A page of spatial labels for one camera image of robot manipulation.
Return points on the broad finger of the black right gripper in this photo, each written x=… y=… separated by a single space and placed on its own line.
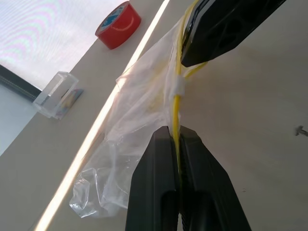
x=216 y=29

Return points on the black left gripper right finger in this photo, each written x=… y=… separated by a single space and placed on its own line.
x=207 y=187

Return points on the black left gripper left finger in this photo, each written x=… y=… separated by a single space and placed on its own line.
x=151 y=183

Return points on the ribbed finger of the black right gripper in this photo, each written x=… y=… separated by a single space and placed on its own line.
x=193 y=16

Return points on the clear plastic bag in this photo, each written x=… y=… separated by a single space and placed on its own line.
x=144 y=101

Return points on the red tape roll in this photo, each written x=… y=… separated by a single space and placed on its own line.
x=120 y=26

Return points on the small grey metal piece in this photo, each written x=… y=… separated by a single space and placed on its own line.
x=300 y=131

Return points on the colourful printed card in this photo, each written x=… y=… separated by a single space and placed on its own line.
x=74 y=96

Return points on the clear plastic box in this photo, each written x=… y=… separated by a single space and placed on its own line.
x=54 y=93

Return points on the black framed display screen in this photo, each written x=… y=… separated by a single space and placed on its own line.
x=36 y=36

